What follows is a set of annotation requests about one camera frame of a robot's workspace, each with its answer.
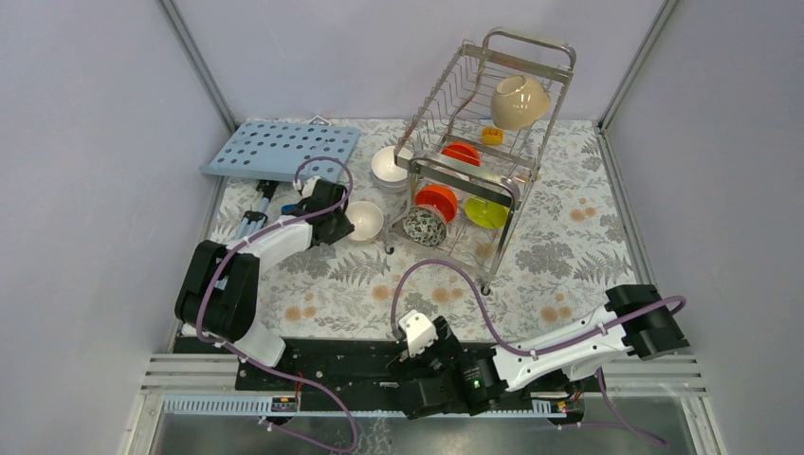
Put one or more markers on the stainless steel dish rack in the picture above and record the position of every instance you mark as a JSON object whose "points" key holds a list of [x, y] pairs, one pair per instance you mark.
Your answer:
{"points": [[457, 108]]}

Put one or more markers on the white bowl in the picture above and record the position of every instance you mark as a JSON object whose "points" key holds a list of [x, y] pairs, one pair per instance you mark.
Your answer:
{"points": [[383, 165], [389, 186]]}

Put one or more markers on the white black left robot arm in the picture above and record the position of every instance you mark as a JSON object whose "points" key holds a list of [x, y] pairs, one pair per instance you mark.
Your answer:
{"points": [[218, 296]]}

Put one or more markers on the orange bowl lower rear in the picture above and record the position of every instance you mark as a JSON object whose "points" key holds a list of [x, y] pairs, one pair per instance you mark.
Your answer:
{"points": [[463, 152]]}

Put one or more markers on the blue perforated tray stand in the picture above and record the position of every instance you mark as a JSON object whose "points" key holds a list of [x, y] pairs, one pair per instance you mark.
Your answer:
{"points": [[260, 162]]}

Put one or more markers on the leopard pattern bowl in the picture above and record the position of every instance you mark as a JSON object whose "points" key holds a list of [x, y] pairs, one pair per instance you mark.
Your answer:
{"points": [[425, 226]]}

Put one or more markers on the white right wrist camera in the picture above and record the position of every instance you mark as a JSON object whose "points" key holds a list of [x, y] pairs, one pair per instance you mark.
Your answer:
{"points": [[419, 332]]}

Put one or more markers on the white slotted cable duct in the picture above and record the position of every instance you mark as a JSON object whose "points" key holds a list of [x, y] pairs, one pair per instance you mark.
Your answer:
{"points": [[281, 406]]}

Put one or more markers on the lime green bowl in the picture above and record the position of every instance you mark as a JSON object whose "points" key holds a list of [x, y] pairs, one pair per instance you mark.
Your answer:
{"points": [[485, 214]]}

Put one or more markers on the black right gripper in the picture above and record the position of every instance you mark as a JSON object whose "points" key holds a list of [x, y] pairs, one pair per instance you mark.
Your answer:
{"points": [[447, 343]]}

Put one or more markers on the blue toy block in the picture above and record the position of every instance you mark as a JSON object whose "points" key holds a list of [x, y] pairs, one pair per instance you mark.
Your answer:
{"points": [[289, 207]]}

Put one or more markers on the orange bowl lower front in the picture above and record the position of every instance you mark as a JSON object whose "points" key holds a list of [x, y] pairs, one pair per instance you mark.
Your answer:
{"points": [[440, 197]]}

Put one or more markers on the small yellow cup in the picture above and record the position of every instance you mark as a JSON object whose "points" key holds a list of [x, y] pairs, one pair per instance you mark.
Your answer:
{"points": [[492, 136]]}

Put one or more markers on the orange bowl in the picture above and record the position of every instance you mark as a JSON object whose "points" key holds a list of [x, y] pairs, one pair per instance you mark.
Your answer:
{"points": [[440, 197], [463, 152]]}

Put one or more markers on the floral table mat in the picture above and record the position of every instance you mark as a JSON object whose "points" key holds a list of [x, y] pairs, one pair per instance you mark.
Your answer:
{"points": [[567, 249]]}

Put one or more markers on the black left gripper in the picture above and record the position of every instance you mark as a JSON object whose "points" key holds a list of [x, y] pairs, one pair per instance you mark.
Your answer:
{"points": [[344, 227]]}

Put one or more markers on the beige bowl with flower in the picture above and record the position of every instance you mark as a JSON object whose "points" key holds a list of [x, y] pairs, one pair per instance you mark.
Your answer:
{"points": [[367, 219]]}

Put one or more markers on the white bowl front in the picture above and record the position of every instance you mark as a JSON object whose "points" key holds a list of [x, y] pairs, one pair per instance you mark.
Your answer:
{"points": [[389, 186]]}

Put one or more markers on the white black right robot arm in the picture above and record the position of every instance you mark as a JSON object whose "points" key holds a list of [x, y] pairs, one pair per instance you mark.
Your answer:
{"points": [[635, 320]]}

